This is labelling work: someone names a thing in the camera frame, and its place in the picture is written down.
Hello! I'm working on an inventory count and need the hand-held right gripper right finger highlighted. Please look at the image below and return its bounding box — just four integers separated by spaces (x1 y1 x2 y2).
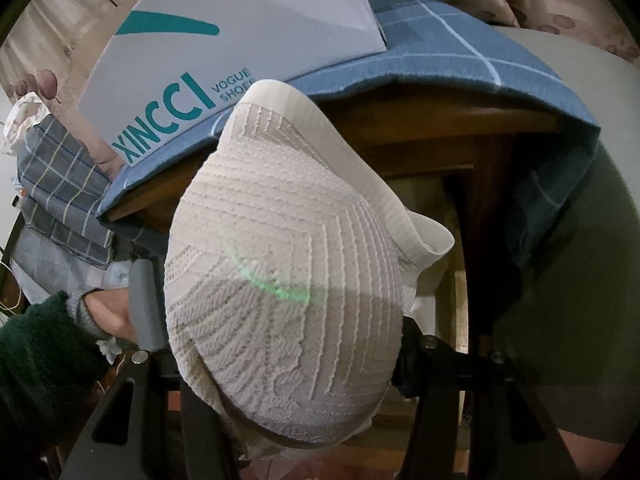
392 317 583 480

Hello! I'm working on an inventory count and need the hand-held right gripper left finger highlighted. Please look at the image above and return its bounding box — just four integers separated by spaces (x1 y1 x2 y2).
65 347 241 480

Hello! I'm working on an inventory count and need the cream knitted underwear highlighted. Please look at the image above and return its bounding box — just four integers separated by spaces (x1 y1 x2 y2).
164 79 456 461

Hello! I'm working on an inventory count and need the person's left hand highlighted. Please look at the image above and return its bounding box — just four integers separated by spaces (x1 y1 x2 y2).
75 287 138 341

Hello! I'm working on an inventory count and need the pale grey sheet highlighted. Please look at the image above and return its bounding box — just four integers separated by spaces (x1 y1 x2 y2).
10 230 136 306

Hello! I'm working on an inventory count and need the grey plaid bedding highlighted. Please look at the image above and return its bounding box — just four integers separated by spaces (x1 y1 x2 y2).
15 112 166 266

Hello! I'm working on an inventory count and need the brown wooden nightstand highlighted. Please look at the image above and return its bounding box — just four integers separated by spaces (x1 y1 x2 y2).
107 92 561 461

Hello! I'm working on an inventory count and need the blue plaid cloth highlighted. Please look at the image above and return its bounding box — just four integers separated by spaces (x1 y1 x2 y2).
97 0 601 268

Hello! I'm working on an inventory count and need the white shoe box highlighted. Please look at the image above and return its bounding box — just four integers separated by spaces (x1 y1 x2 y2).
75 0 388 166

